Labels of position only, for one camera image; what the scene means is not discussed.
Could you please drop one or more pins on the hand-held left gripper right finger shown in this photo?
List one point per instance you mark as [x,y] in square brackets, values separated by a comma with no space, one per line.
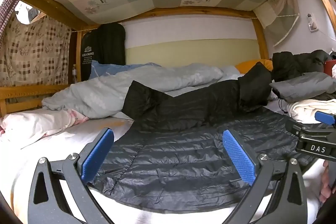
[240,157]

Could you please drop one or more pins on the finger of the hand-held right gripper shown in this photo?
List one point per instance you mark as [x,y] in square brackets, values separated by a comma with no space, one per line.
[324,117]

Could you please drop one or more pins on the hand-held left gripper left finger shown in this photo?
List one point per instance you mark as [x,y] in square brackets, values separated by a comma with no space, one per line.
[97,155]

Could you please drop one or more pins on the black down jacket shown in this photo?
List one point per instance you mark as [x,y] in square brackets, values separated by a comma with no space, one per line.
[170,155]

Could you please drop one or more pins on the person's right hand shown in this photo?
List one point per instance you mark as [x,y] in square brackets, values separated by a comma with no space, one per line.
[328,182]

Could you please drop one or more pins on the white folded cloth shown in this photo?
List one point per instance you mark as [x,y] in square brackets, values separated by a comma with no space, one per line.
[302,108]

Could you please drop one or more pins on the grey folded jacket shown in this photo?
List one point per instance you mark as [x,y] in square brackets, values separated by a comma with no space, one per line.
[302,85]

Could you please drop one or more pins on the red case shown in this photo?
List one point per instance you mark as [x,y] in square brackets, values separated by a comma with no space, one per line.
[329,67]

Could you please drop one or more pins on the light blue duvet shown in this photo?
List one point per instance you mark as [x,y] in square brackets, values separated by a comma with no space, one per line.
[105,92]

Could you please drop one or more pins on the black padded coat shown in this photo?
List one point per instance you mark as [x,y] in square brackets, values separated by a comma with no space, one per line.
[288,64]

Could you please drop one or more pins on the small clear bottle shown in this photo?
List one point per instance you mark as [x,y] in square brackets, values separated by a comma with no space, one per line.
[74,73]

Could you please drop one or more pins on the blue pillow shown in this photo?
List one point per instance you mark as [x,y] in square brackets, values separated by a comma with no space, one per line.
[105,69]

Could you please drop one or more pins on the orange pillow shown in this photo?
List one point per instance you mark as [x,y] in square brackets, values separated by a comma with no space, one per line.
[244,66]

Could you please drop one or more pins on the black garment bag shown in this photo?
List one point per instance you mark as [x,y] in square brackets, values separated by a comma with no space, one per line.
[105,48]

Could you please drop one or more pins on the white mosquito net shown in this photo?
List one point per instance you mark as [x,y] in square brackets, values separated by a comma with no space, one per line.
[275,8]

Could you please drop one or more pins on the brown plaid curtain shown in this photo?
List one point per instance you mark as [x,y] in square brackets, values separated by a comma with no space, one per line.
[34,50]

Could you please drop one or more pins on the white wall socket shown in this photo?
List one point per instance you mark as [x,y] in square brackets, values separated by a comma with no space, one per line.
[312,22]

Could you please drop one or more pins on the wooden bunk bed frame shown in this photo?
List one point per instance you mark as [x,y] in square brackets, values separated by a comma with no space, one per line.
[183,12]

